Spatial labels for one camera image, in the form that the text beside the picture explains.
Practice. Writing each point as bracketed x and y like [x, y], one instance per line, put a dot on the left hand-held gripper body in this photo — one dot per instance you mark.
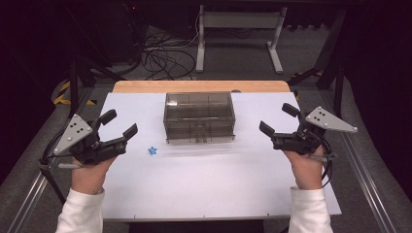
[73, 132]

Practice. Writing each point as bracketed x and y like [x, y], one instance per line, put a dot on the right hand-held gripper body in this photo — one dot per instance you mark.
[327, 121]

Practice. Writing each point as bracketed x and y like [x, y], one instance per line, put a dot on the small blue star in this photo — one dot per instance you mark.
[152, 150]

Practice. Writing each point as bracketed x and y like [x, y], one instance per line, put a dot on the clear grey plastic drawer box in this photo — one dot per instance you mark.
[199, 116]

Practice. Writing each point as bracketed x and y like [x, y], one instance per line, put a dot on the person's left hand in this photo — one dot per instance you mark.
[87, 178]

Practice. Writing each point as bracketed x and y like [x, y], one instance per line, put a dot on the person's right hand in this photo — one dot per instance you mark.
[307, 170]

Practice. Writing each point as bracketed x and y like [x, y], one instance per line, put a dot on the black metal stand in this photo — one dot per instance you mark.
[338, 90]

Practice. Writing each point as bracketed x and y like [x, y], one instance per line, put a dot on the left hand-held gripper grey plug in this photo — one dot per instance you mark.
[69, 166]

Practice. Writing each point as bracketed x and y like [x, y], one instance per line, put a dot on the hand-held gripper grey plug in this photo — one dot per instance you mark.
[320, 158]
[69, 166]

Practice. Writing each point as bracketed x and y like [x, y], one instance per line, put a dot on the right hand-held gripper grey plug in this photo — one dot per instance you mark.
[320, 158]

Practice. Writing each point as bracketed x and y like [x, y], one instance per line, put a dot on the yellow black hazard tape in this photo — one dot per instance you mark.
[63, 93]

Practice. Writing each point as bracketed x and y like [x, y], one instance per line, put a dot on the black tripod stand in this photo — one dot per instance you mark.
[74, 84]

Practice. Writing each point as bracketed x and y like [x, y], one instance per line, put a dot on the wooden table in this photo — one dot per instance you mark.
[194, 86]

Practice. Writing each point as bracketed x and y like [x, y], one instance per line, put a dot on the white table mat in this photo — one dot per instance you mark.
[207, 181]

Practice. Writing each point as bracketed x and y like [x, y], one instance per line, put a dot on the black equipment case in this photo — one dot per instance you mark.
[124, 32]

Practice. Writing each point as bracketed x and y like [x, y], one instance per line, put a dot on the white metal stand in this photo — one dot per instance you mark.
[239, 20]

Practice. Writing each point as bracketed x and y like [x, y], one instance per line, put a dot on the aluminium rail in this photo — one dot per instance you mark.
[366, 181]
[27, 200]

